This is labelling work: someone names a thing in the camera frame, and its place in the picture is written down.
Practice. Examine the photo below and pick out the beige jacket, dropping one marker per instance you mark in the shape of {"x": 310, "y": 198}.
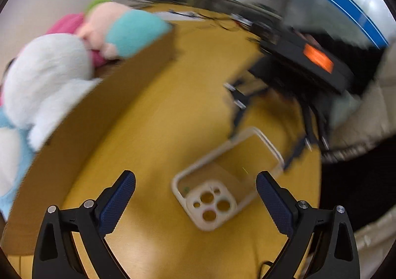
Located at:
{"x": 377, "y": 245}

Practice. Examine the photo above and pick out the pink bear plush toy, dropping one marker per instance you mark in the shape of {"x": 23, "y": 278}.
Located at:
{"x": 66, "y": 24}

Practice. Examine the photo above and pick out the brown cardboard box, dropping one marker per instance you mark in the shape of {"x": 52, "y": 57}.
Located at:
{"x": 92, "y": 127}

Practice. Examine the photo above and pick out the teal pink green plush toy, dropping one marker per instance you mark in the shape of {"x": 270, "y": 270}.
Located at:
{"x": 133, "y": 31}

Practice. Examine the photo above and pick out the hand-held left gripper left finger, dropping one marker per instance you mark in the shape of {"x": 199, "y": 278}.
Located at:
{"x": 116, "y": 204}

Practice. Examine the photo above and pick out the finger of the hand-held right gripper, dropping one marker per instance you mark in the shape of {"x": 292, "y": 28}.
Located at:
{"x": 309, "y": 130}
{"x": 244, "y": 99}

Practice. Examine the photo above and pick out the beige clear phone case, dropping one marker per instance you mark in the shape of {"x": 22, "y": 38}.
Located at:
{"x": 232, "y": 164}

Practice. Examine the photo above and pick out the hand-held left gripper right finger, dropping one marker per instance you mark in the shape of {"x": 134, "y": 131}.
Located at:
{"x": 275, "y": 201}

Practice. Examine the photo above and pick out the blue and white plush toy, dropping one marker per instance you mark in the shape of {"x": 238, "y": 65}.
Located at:
{"x": 46, "y": 75}

